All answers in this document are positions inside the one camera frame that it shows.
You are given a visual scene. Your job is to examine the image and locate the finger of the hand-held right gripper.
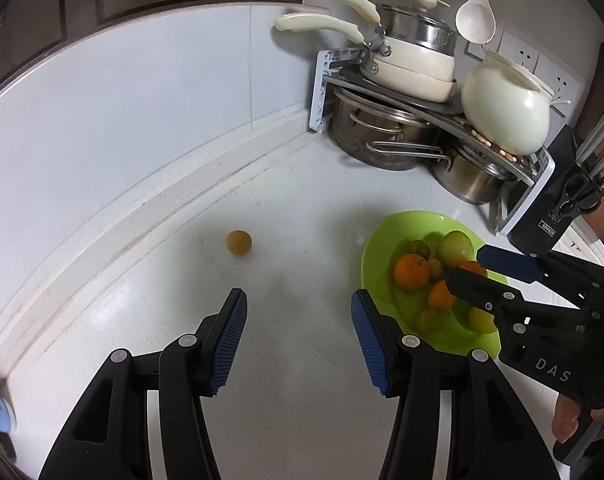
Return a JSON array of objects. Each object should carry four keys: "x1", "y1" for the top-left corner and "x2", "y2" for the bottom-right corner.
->
[
  {"x1": 447, "y1": 266, "x2": 599, "y2": 342},
  {"x1": 477, "y1": 244, "x2": 604, "y2": 307}
]

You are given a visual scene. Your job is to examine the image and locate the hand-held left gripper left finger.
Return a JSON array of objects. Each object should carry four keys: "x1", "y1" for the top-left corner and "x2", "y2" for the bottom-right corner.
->
[{"x1": 38, "y1": 288, "x2": 249, "y2": 480}]

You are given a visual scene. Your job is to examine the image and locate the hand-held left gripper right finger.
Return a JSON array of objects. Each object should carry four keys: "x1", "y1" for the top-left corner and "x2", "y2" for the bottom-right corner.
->
[{"x1": 351, "y1": 289, "x2": 555, "y2": 480}]

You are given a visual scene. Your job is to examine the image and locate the large orange mandarin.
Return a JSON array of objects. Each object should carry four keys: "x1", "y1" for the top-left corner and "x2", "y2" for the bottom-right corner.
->
[{"x1": 457, "y1": 260, "x2": 489, "y2": 281}]

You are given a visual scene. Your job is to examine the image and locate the yellow spotted guava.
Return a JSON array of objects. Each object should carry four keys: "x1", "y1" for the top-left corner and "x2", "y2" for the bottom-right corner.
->
[{"x1": 467, "y1": 305, "x2": 498, "y2": 335}]

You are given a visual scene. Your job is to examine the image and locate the small smooth orange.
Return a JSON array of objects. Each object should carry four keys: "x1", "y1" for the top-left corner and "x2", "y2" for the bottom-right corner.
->
[{"x1": 427, "y1": 280, "x2": 458, "y2": 311}]

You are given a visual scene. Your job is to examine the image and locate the light green apple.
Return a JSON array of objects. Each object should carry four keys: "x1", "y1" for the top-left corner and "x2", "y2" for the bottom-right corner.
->
[{"x1": 436, "y1": 230, "x2": 475, "y2": 267}]

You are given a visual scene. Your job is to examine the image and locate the orange with stem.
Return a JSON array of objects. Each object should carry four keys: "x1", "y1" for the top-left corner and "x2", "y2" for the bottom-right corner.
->
[{"x1": 393, "y1": 253, "x2": 431, "y2": 291}]

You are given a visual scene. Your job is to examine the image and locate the green oval plate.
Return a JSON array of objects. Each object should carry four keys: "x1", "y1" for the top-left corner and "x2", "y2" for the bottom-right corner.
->
[{"x1": 360, "y1": 211, "x2": 509, "y2": 360}]

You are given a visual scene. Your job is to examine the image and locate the brown round longan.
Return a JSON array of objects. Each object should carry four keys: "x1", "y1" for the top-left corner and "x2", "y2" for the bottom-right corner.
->
[{"x1": 226, "y1": 230, "x2": 253, "y2": 257}]

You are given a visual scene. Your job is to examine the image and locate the person's right hand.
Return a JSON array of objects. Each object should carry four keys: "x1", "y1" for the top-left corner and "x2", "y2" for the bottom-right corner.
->
[{"x1": 552, "y1": 395, "x2": 604, "y2": 444}]

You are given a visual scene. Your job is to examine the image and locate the black knife block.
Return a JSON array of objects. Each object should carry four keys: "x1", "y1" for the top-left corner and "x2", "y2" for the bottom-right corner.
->
[{"x1": 509, "y1": 125, "x2": 604, "y2": 258}]

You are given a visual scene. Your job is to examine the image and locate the small steel pot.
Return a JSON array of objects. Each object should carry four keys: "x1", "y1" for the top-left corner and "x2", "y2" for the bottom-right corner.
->
[{"x1": 432, "y1": 142, "x2": 520, "y2": 206}]

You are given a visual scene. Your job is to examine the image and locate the black scissors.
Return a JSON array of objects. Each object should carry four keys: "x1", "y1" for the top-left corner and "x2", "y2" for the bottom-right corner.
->
[{"x1": 557, "y1": 170, "x2": 603, "y2": 221}]

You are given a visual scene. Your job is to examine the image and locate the wooden bead trivet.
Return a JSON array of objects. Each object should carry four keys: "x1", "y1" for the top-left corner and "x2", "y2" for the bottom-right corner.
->
[{"x1": 464, "y1": 120, "x2": 533, "y2": 162}]

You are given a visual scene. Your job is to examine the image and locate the steel knife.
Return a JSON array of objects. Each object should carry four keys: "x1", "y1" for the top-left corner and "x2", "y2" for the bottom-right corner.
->
[{"x1": 577, "y1": 105, "x2": 604, "y2": 173}]

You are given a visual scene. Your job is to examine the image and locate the white ceramic pot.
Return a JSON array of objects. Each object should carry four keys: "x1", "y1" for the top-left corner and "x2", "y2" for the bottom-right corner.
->
[{"x1": 460, "y1": 50, "x2": 572, "y2": 156}]

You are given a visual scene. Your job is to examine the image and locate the wide steel pot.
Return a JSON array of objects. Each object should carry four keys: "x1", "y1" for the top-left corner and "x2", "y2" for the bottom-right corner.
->
[{"x1": 330, "y1": 87, "x2": 445, "y2": 172}]

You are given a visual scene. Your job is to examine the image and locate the cream frying pan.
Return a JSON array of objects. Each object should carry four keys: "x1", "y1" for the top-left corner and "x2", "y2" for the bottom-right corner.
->
[{"x1": 275, "y1": 12, "x2": 458, "y2": 104}]

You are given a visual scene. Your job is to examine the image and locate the cream saucepan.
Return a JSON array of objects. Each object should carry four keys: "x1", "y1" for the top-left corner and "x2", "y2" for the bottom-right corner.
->
[{"x1": 295, "y1": 0, "x2": 456, "y2": 83}]

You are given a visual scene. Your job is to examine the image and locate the white plastic spoon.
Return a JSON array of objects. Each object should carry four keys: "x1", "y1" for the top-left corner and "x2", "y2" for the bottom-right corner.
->
[{"x1": 455, "y1": 0, "x2": 496, "y2": 44}]

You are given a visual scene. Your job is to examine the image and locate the white metal pot rack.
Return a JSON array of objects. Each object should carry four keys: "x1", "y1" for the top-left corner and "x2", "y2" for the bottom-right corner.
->
[{"x1": 309, "y1": 49, "x2": 555, "y2": 236}]

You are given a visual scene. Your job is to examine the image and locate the steel pot with lid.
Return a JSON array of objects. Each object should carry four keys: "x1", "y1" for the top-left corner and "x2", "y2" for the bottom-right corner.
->
[{"x1": 379, "y1": 0, "x2": 458, "y2": 58}]

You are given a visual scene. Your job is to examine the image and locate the white wall outlet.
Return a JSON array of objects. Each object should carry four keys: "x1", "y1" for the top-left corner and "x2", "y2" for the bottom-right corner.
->
[
  {"x1": 537, "y1": 55, "x2": 583, "y2": 102},
  {"x1": 499, "y1": 32, "x2": 540, "y2": 72}
]

